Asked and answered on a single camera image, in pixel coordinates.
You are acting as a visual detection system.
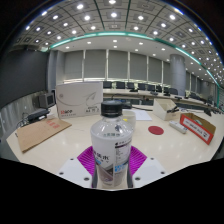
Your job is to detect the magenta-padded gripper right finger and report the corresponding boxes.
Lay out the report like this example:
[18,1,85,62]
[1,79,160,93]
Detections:
[126,145,167,189]

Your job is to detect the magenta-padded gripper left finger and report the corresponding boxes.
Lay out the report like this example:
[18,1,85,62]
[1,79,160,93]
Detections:
[57,145,100,190]

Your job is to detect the clear black-capped water bottle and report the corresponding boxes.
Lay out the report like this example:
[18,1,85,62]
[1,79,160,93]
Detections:
[89,99,135,190]

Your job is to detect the flat round red coaster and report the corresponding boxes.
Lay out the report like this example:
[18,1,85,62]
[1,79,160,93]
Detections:
[147,125,165,136]

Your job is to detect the flat brown cardboard sheet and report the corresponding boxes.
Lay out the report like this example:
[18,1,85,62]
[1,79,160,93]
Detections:
[15,117,73,154]

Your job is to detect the white remote control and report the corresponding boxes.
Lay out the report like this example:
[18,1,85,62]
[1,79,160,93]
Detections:
[168,119,189,135]

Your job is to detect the white printed paper sheet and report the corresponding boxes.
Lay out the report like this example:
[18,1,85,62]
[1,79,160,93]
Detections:
[132,108,153,122]

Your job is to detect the beige compartment organizer box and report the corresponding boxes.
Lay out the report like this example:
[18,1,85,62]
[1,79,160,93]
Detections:
[152,97,183,122]

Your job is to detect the brown cardboard box red side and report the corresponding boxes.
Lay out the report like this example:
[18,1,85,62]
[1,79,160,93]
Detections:
[179,112,217,146]

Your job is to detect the black marker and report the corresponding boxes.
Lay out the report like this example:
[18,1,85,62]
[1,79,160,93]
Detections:
[167,105,180,114]

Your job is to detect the black electronic device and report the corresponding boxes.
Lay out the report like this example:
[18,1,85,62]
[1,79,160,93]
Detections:
[26,108,51,123]

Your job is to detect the large white cardboard box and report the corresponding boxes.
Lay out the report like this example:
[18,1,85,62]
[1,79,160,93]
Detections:
[55,81,104,120]

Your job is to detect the long curved conference desk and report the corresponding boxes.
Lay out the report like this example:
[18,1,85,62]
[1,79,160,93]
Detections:
[102,88,224,113]

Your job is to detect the grey box monitor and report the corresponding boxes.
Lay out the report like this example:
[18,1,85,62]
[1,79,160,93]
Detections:
[34,92,56,109]

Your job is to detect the row of black office chairs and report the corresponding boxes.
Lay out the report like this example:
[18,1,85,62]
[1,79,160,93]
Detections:
[102,80,181,96]

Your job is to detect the round ceiling lights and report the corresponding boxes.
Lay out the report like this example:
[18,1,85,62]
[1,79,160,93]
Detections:
[23,0,224,78]

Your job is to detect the white mug with yellow handle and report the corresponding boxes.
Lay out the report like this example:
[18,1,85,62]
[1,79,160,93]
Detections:
[121,109,137,132]

